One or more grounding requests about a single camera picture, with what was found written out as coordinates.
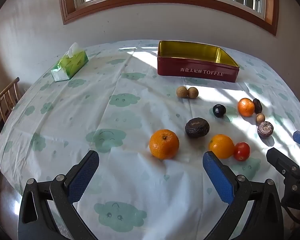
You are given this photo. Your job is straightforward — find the large orange with stem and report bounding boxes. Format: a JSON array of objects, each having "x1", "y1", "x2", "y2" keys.
[{"x1": 149, "y1": 129, "x2": 180, "y2": 160}]

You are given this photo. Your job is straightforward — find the red and gold tin box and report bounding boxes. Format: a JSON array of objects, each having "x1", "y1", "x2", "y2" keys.
[{"x1": 157, "y1": 40, "x2": 240, "y2": 83}]

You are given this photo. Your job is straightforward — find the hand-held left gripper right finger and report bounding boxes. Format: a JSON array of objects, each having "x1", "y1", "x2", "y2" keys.
[{"x1": 202, "y1": 151, "x2": 284, "y2": 240}]

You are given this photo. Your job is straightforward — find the wooden chair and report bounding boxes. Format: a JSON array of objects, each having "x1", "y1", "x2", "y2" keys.
[{"x1": 0, "y1": 77, "x2": 22, "y2": 130}]

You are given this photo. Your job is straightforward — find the green tissue box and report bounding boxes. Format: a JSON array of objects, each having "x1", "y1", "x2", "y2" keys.
[{"x1": 51, "y1": 42, "x2": 89, "y2": 82}]

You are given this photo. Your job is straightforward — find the smooth orange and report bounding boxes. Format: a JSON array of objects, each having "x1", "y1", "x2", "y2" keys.
[{"x1": 209, "y1": 134, "x2": 235, "y2": 159}]

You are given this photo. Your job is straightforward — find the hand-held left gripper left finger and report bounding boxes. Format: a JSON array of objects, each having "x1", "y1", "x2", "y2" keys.
[{"x1": 17, "y1": 150, "x2": 100, "y2": 240}]

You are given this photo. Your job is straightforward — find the white cloud print tablecloth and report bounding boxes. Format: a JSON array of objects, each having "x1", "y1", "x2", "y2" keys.
[{"x1": 0, "y1": 39, "x2": 300, "y2": 240}]

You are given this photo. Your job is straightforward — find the small purple wrinkled passion fruit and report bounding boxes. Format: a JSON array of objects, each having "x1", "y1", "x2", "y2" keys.
[{"x1": 257, "y1": 121, "x2": 274, "y2": 139}]

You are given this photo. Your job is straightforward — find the dark brown date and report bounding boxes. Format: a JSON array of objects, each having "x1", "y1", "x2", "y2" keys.
[{"x1": 252, "y1": 98, "x2": 263, "y2": 114}]

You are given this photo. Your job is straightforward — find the dark round plum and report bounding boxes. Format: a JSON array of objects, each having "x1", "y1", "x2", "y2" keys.
[{"x1": 213, "y1": 104, "x2": 227, "y2": 118}]

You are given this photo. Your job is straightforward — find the small orange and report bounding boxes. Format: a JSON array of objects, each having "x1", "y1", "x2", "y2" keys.
[{"x1": 238, "y1": 98, "x2": 255, "y2": 117}]

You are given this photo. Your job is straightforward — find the large dark wrinkled passion fruit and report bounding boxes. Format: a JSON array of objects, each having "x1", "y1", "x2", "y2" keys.
[{"x1": 185, "y1": 118, "x2": 210, "y2": 138}]

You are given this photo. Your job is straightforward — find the red cherry tomato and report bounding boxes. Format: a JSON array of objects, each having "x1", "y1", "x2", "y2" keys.
[{"x1": 234, "y1": 142, "x2": 251, "y2": 162}]

